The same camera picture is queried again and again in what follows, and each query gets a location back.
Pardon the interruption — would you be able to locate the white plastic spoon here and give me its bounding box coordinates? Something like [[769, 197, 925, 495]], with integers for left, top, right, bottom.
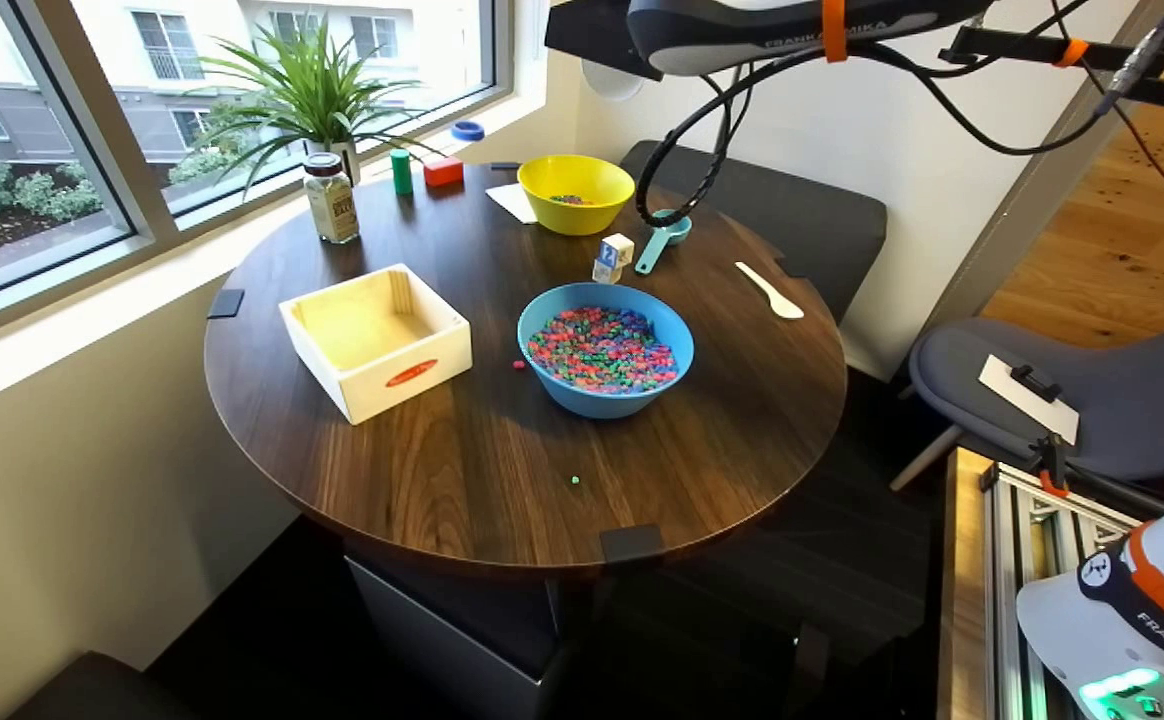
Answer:
[[731, 255, 808, 326]]

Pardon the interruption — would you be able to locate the white printed cube block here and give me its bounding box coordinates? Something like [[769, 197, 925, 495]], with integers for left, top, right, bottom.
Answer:
[[589, 233, 641, 291]]

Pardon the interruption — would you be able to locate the teal measuring scoop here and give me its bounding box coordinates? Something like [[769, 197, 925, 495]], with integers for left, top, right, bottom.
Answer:
[[631, 214, 697, 281]]

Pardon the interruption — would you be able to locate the blue plastic bowl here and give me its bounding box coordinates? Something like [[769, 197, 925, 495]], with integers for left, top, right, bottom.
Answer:
[[513, 276, 700, 426]]

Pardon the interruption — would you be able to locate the white tag black clip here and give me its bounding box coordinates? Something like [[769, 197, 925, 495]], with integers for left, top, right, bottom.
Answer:
[[975, 348, 1088, 452]]

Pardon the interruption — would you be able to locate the yellow plastic bowl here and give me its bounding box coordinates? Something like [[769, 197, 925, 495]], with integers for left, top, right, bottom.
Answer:
[[513, 153, 641, 241]]

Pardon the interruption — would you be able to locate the red block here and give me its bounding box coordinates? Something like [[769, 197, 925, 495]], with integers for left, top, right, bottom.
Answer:
[[421, 158, 469, 199]]

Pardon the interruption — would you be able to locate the colourful beads heap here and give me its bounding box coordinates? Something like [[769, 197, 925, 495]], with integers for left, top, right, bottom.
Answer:
[[523, 303, 682, 395]]

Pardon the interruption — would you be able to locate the blue grey chair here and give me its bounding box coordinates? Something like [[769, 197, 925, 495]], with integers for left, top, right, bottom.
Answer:
[[889, 312, 1164, 500]]

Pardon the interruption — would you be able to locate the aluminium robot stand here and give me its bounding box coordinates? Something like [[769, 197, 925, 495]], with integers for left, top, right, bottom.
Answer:
[[936, 443, 1152, 720]]

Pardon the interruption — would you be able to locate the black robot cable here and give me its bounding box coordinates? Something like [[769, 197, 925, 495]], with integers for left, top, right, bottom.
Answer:
[[631, 0, 1164, 233]]

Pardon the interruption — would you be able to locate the white wooden box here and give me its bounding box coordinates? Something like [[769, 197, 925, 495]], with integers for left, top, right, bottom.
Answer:
[[276, 260, 475, 430]]

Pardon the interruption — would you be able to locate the white paper sheet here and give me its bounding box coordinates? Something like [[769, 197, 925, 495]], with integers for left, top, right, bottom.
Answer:
[[482, 181, 544, 230]]

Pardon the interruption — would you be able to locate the green spiky plant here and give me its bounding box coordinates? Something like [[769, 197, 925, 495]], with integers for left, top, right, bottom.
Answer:
[[186, 18, 445, 185]]

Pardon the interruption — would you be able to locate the grey table pedestal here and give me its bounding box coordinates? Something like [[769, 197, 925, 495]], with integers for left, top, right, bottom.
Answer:
[[335, 537, 572, 720]]

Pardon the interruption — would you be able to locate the glass jar black lid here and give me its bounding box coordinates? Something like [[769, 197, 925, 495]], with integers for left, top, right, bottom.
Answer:
[[302, 153, 363, 254]]

